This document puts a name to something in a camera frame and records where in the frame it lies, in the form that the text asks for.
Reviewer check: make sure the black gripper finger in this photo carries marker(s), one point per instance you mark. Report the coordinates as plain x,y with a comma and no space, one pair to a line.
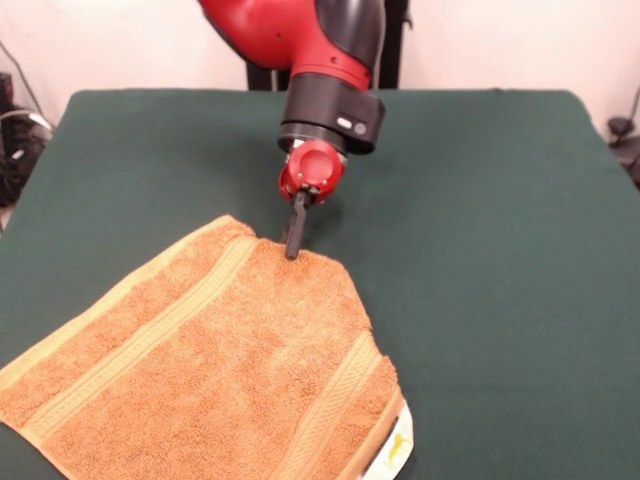
285,232
297,230

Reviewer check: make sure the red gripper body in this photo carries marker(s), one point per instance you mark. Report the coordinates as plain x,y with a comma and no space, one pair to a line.
312,167

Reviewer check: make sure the orange terry towel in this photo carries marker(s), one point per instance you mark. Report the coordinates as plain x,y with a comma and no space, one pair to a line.
200,360

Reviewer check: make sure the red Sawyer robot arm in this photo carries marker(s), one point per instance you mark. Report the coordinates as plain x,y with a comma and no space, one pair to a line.
320,85

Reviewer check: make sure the dark green table cloth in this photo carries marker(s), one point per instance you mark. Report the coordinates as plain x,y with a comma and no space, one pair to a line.
500,250

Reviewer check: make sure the small black adapter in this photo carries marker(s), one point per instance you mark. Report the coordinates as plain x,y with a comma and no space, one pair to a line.
619,127

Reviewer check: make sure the black device with red light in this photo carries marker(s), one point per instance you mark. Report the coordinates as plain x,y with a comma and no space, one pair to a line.
5,90

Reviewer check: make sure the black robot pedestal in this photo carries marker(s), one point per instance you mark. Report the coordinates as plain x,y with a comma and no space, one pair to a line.
392,50

